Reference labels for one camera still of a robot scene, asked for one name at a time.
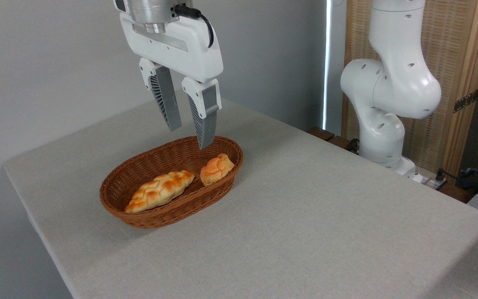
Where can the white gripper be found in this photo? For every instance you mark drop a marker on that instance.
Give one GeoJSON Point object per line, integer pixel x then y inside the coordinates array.
{"type": "Point", "coordinates": [189, 45]}

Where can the small orange bread roll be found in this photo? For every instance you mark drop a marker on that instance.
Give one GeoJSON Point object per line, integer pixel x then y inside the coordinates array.
{"type": "Point", "coordinates": [216, 169]}

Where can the long braided bread loaf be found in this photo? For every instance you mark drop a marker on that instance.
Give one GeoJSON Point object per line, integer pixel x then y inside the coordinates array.
{"type": "Point", "coordinates": [160, 191]}

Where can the brown oval wicker basket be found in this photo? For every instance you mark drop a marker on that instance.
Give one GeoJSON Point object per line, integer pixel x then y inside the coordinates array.
{"type": "Point", "coordinates": [139, 171]}

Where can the dark brown wooden block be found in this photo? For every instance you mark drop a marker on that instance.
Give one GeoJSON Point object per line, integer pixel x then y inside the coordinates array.
{"type": "Point", "coordinates": [339, 142]}
{"type": "Point", "coordinates": [321, 133]}

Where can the light grey tablecloth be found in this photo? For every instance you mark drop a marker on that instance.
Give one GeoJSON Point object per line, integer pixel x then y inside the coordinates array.
{"type": "Point", "coordinates": [305, 216]}

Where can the white power connector box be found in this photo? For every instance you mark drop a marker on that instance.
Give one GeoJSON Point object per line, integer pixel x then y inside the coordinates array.
{"type": "Point", "coordinates": [430, 181]}

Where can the dark metal screen hinge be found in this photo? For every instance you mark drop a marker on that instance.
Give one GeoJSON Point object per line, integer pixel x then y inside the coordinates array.
{"type": "Point", "coordinates": [466, 101]}

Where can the dark brown wooden ledge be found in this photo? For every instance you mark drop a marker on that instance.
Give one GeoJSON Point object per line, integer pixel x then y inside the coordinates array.
{"type": "Point", "coordinates": [457, 192]}

